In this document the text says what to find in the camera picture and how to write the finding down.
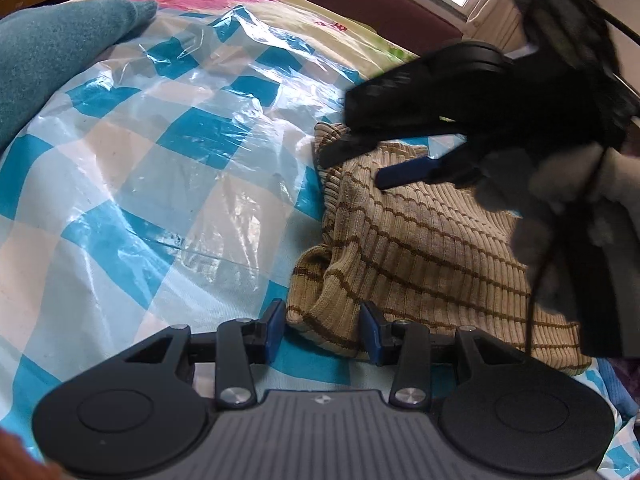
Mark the beige brown striped sweater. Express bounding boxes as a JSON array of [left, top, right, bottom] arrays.
[[287, 122, 594, 377]]

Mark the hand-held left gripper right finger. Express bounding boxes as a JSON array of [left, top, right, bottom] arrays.
[[360, 301, 527, 409]]

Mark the floral quilt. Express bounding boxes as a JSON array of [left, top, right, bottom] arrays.
[[107, 0, 418, 63]]

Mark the blue ribbed knit garment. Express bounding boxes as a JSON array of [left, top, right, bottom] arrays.
[[594, 359, 633, 413]]

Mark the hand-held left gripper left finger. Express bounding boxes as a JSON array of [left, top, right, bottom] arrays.
[[122, 299, 287, 409]]

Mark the teal knit garment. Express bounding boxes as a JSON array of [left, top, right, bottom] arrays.
[[0, 0, 159, 153]]

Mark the maroon bed headboard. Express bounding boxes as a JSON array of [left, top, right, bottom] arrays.
[[239, 0, 467, 45]]

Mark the person's right hand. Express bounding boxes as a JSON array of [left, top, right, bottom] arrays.
[[474, 141, 630, 312]]

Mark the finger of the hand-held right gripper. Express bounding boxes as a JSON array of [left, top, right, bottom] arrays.
[[318, 51, 507, 169], [376, 146, 487, 191]]

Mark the orange brown cloth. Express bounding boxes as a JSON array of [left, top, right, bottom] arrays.
[[0, 429, 58, 480]]

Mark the blue white checked plastic sheet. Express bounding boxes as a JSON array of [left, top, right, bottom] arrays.
[[0, 5, 640, 461]]

